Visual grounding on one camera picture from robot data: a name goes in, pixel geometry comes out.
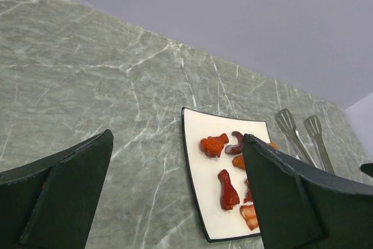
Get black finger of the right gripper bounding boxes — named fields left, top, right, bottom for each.
left=360, top=163, right=373, bottom=177

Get red crispy meat strip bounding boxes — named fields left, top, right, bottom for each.
left=244, top=179, right=253, bottom=203

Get small orange food chunk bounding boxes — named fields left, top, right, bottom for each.
left=270, top=142, right=279, bottom=149

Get orange glazed food piece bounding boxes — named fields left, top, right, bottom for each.
left=232, top=155, right=245, bottom=170

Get white rectangular plate, black rim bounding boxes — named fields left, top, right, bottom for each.
left=181, top=107, right=270, bottom=242

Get steel serving tongs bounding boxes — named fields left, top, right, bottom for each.
left=275, top=108, right=335, bottom=175

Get red chicken drumstick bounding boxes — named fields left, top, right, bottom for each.
left=217, top=169, right=240, bottom=211

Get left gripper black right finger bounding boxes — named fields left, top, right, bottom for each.
left=243, top=134, right=372, bottom=248

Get dark purple curved sausage piece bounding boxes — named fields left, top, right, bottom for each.
left=224, top=131, right=244, bottom=155

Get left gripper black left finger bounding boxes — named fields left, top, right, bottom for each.
left=1, top=129, right=114, bottom=248

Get orange fried chicken wing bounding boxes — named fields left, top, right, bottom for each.
left=200, top=133, right=228, bottom=158

